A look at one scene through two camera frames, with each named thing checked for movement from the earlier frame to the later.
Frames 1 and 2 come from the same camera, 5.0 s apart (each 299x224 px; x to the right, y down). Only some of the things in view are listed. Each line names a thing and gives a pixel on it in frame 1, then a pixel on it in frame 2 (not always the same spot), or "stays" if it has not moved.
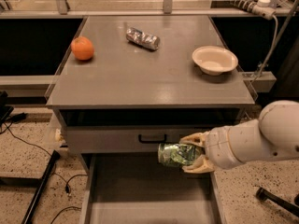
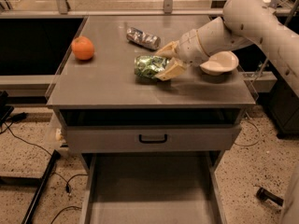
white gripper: x=219 y=147 to x=189 y=49
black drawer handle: x=152 y=141 stays
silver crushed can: x=143 y=38 stays
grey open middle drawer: x=139 y=189 stays
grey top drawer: x=132 y=131 stays
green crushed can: x=179 y=155 to x=149 y=66
